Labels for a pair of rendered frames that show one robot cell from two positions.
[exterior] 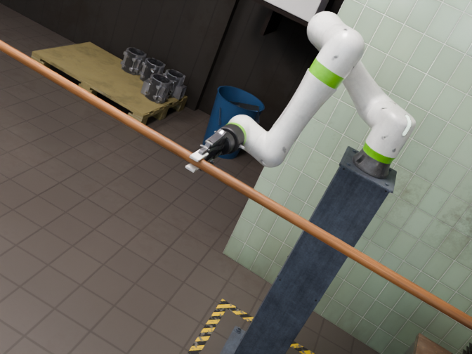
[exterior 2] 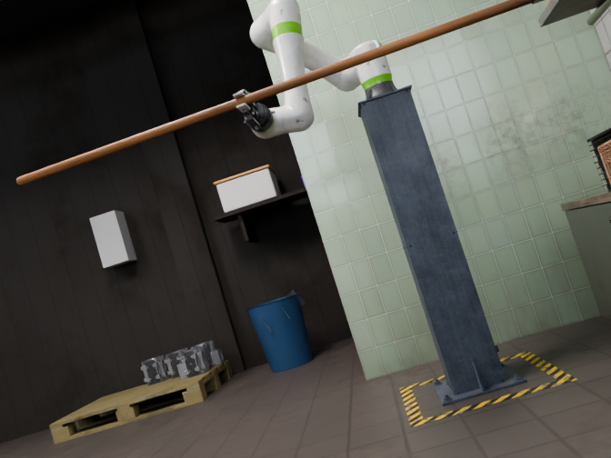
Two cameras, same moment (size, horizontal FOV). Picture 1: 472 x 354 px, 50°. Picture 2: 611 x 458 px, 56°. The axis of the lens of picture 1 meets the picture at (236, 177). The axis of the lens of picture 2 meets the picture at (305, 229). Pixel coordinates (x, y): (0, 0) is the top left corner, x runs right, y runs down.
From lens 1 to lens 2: 1.38 m
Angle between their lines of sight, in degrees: 33
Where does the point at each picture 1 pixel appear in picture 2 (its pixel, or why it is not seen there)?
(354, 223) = (412, 135)
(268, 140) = (288, 103)
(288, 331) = (464, 290)
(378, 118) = not seen: hidden behind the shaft
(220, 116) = (267, 325)
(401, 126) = (371, 44)
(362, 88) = (325, 57)
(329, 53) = (275, 14)
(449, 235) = (507, 160)
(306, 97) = (286, 51)
